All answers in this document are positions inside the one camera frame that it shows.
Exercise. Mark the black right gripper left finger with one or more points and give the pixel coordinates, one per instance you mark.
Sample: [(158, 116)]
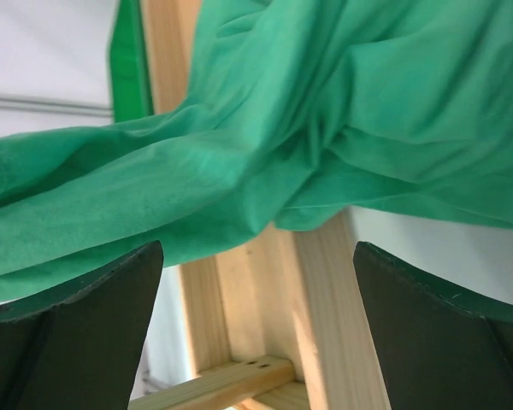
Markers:
[(78, 345)]

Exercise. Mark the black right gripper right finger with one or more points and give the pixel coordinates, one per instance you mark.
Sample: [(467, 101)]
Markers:
[(440, 346)]

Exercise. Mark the green tank top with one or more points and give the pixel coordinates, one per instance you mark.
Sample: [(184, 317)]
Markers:
[(294, 111)]

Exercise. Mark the wooden clothes rack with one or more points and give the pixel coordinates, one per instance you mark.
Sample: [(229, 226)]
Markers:
[(277, 323)]

